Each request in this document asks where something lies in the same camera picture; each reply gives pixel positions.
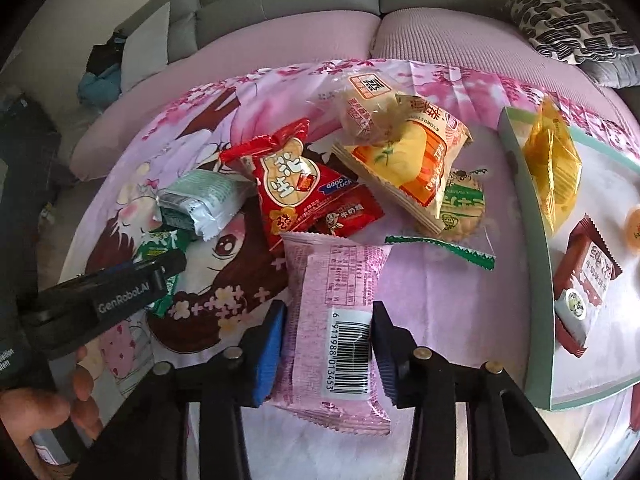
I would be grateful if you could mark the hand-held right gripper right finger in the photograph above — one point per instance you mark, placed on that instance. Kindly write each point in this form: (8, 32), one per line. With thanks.
(385, 360)

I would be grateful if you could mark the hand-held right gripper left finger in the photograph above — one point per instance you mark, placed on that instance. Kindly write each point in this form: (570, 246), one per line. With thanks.
(267, 360)

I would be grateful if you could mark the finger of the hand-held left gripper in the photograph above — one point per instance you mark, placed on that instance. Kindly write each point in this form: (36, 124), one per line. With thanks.
(160, 262)

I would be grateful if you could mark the green snack packet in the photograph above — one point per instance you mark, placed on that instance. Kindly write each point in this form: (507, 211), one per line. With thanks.
(160, 242)

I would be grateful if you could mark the pale teal snack packet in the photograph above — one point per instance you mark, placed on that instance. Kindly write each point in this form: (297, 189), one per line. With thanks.
(200, 200)

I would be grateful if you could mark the pink snack packet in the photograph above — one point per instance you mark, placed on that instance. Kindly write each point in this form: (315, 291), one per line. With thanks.
(330, 285)

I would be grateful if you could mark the small red candy packet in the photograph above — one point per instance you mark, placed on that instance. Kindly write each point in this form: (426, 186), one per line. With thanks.
(350, 215)

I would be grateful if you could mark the large red snack packet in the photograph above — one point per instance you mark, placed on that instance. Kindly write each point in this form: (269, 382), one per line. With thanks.
(290, 180)

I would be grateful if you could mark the round biscuit clear packet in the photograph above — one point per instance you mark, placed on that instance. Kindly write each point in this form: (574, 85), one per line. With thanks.
(460, 205)

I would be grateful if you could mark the orange yellow cracker packet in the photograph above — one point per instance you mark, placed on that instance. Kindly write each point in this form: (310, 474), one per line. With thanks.
(400, 170)

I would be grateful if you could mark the brown and white snack packet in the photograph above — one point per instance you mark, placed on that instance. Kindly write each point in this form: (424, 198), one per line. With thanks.
(590, 260)

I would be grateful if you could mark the clear bun packet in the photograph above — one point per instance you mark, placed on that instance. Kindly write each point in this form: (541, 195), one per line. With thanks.
(365, 115)

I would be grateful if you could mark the yellow snack packet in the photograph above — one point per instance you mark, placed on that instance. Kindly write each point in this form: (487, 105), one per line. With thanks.
(552, 170)

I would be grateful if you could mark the orange jelly cup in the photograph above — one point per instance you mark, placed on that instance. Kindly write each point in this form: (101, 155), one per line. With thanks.
(634, 230)

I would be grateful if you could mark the teal cardboard box lid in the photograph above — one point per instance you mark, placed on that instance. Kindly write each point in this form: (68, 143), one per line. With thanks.
(607, 180)

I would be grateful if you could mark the person's left hand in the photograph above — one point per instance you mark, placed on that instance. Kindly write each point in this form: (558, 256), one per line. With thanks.
(30, 420)

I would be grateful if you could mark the pink printed cartoon blanket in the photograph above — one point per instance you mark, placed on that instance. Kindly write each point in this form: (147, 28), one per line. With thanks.
(210, 125)

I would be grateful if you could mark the blue cloth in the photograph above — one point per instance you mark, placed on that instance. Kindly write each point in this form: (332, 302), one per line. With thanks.
(100, 90)

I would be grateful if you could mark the dark cloth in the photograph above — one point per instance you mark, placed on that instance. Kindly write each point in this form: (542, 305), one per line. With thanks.
(105, 57)

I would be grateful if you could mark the pink ribbed sofa cover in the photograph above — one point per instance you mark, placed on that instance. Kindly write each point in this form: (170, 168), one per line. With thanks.
(300, 35)

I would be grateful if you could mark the plain grey pillow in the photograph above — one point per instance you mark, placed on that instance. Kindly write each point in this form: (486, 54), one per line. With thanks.
(620, 75)

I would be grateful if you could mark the black and white patterned pillow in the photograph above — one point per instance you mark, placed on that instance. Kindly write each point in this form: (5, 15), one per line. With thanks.
(565, 25)

